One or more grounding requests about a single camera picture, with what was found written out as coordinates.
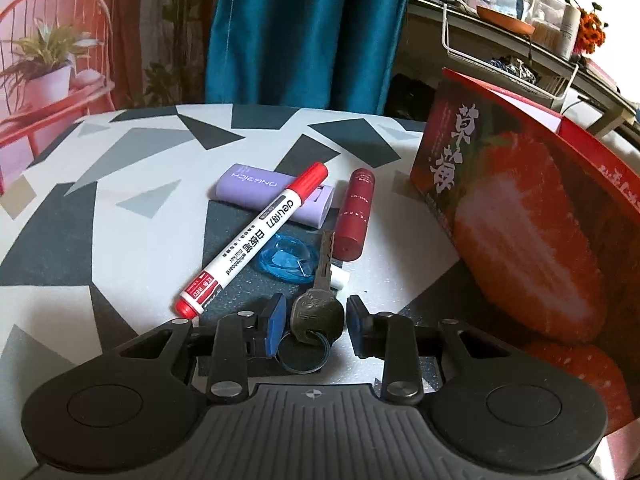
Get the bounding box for red white whiteboard marker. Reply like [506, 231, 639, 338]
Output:
[175, 162, 329, 320]

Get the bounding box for dark metal key with ring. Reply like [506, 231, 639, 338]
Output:
[277, 231, 345, 375]

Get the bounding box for blue transparent small bottle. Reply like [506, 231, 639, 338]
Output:
[254, 234, 319, 285]

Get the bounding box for dark red lipstick tube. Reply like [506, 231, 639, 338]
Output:
[333, 168, 375, 262]

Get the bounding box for purple rectangular case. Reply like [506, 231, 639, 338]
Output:
[214, 164, 334, 229]

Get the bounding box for red strawberry cardboard box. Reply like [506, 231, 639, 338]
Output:
[410, 70, 639, 431]

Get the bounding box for patterned tablecloth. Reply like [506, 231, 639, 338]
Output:
[0, 103, 476, 480]

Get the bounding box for teal curtain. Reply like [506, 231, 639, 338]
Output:
[205, 0, 408, 114]

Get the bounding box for white desk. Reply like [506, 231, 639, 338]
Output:
[408, 0, 639, 142]

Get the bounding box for pink printed backdrop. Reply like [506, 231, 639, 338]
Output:
[1, 0, 217, 188]

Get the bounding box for orange bowl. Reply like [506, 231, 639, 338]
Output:
[476, 6, 535, 37]

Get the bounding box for cotton swab box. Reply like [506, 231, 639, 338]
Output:
[532, 21, 560, 50]

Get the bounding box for orange artificial flowers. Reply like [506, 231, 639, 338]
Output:
[565, 0, 608, 55]

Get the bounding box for white cylindrical bottle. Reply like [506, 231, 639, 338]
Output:
[555, 3, 580, 60]

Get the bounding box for white wire basket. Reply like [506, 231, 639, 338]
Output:
[440, 4, 579, 107]

